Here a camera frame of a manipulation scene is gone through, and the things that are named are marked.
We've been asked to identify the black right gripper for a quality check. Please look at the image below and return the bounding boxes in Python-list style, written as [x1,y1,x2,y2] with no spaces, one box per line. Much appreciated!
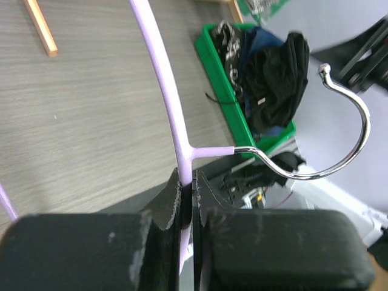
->
[338,16,387,93]

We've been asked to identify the wooden clothes rack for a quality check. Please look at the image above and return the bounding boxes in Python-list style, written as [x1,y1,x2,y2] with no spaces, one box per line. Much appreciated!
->
[24,0,244,57]

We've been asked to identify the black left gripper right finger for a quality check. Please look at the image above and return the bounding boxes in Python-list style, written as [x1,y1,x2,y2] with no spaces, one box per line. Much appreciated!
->
[192,170,375,290]

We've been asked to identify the black drawstring cord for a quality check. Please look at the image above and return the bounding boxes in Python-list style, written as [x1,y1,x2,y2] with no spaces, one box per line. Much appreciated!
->
[203,90,240,107]

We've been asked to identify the green hanging garment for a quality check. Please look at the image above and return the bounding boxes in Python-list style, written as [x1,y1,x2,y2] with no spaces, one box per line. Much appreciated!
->
[237,0,289,22]

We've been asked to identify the green plastic tray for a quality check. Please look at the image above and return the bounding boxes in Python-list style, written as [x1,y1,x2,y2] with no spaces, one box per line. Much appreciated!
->
[195,24,296,155]

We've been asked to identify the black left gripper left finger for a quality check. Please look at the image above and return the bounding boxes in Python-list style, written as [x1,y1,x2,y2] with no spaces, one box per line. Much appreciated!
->
[1,172,181,290]

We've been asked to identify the black garment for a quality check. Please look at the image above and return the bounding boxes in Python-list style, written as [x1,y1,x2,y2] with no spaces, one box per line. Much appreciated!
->
[241,29,310,133]

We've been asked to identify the black white patterned trousers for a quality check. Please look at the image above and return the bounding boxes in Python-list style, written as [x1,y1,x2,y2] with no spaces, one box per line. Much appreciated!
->
[210,21,244,101]

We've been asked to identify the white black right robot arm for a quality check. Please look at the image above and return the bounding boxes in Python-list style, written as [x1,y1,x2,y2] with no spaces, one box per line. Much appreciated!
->
[234,17,387,269]

